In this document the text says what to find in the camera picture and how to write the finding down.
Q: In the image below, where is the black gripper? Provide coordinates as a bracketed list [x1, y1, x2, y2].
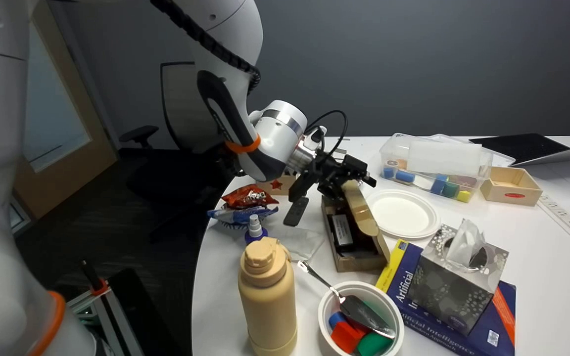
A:
[283, 152, 380, 229]

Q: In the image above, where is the brown wooden hinged box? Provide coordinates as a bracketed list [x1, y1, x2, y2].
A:
[318, 179, 391, 274]

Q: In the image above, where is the black item inside box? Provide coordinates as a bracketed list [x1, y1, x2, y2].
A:
[328, 211, 358, 253]

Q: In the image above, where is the grey tissue box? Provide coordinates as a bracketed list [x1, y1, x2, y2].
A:
[403, 217, 512, 332]

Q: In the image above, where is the dark open laptop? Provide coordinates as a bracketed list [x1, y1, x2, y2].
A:
[469, 132, 570, 179]

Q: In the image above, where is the white round plate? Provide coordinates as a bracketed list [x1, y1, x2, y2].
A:
[366, 189, 441, 241]

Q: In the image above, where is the red chips bag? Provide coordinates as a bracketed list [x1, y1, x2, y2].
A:
[221, 181, 281, 211]

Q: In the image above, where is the clear plastic container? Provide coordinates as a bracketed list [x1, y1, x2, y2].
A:
[378, 130, 494, 205]

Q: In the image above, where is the white bowl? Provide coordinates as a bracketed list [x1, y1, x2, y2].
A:
[316, 278, 405, 356]

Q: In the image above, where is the tan insulated water bottle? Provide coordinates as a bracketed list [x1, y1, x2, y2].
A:
[235, 235, 298, 356]

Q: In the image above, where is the blue toy block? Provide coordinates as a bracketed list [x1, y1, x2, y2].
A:
[326, 310, 348, 330]

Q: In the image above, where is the red toy block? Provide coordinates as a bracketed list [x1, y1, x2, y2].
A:
[328, 318, 368, 356]

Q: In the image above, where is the green toy block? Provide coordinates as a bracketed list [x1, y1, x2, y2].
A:
[356, 330, 393, 356]

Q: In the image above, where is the black office chair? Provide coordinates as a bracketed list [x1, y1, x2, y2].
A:
[116, 59, 235, 223]

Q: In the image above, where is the wooden shape sorter cube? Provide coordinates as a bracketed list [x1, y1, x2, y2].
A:
[479, 164, 544, 207]

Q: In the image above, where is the blue book with yellow edge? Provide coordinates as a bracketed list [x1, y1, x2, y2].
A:
[374, 239, 518, 356]

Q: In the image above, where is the black tripod with red clamp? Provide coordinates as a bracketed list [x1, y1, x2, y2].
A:
[65, 256, 142, 356]

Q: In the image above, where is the wooden door with glass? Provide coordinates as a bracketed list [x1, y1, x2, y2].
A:
[11, 0, 118, 221]

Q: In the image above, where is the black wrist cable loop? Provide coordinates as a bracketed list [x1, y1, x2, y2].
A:
[302, 108, 350, 164]

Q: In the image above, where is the black spatula with metal handle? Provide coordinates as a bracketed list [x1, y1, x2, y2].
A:
[294, 258, 395, 338]

